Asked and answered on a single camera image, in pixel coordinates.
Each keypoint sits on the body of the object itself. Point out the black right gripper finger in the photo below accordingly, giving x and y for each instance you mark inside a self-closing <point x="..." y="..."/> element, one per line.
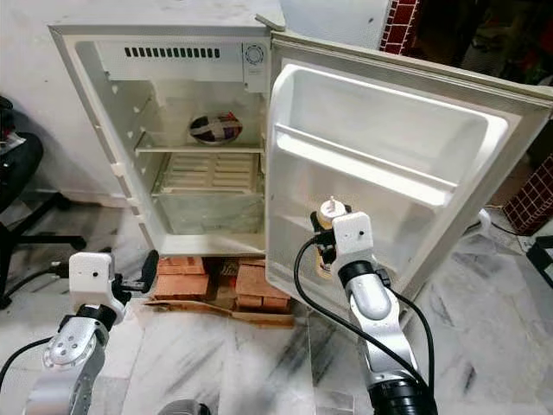
<point x="318" y="223"/>

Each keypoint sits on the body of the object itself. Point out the black office chair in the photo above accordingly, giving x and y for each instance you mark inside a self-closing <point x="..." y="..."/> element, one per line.
<point x="22" y="173"/>

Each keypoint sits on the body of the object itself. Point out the clear crisper drawer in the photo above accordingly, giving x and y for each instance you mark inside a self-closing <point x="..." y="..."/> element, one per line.
<point x="207" y="213"/>

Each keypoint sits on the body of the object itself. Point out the slotted white crisper cover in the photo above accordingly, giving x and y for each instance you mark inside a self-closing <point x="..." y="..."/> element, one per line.
<point x="207" y="173"/>

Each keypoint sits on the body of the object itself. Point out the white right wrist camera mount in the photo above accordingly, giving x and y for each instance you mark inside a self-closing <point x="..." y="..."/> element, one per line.
<point x="350" y="235"/>

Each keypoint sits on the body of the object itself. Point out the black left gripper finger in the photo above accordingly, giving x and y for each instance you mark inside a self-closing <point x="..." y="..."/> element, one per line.
<point x="150" y="268"/>

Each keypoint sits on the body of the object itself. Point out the round metal bowl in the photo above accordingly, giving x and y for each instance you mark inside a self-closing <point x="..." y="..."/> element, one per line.
<point x="216" y="128"/>

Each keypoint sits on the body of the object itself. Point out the flat wooden board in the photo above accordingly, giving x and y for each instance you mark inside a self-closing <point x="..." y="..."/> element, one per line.
<point x="251" y="316"/>

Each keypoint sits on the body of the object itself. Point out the cream white small fridge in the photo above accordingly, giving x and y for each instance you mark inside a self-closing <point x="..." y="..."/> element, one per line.
<point x="181" y="17"/>

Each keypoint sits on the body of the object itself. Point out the clear fridge shelf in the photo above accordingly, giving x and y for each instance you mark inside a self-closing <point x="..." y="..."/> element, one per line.
<point x="173" y="149"/>

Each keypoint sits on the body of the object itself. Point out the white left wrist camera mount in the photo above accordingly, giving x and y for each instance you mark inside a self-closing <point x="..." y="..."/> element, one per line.
<point x="91" y="278"/>

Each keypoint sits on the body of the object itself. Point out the cream white fridge door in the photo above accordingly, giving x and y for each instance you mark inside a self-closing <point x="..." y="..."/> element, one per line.
<point x="415" y="112"/>

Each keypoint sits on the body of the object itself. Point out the white thermostat dial housing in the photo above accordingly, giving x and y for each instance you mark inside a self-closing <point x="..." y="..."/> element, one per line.
<point x="253" y="65"/>

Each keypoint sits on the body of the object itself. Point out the small beige drink bottle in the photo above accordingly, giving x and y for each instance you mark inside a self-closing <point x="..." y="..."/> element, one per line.
<point x="331" y="208"/>

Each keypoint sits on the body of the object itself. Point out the white vent panel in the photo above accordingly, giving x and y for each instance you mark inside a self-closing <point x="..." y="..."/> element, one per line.
<point x="173" y="62"/>

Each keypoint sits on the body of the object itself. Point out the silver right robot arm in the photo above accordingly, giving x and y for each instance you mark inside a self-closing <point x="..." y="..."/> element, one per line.
<point x="376" y="320"/>

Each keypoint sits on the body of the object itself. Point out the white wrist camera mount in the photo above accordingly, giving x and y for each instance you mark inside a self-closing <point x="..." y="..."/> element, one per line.
<point x="91" y="278"/>
<point x="350" y="235"/>

